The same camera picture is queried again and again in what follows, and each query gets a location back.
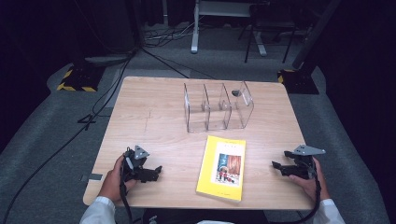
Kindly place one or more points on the grey tape strip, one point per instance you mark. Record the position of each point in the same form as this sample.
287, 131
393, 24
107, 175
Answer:
93, 177

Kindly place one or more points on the clear acrylic file holder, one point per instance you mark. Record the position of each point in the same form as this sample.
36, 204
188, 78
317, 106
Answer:
214, 109

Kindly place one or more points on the black chair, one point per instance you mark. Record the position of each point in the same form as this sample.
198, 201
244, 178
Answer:
271, 21

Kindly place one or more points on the yellow-black striped stand base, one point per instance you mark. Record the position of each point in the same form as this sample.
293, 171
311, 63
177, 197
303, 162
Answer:
80, 79
299, 82

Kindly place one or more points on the person's left hand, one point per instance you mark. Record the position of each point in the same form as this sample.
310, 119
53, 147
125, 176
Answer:
110, 185

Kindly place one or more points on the white desk frame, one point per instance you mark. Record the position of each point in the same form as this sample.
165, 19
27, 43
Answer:
195, 34

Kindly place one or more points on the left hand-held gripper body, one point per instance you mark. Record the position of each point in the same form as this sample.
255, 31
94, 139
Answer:
137, 169

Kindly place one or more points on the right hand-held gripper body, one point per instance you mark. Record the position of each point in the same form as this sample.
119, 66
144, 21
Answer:
302, 169

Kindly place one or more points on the yellow book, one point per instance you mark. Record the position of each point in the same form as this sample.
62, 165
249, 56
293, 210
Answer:
222, 168

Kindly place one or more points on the dark slanted stand post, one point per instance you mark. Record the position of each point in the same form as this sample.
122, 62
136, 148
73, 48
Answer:
314, 34

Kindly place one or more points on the person's right hand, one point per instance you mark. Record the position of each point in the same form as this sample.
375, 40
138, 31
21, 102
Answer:
311, 186

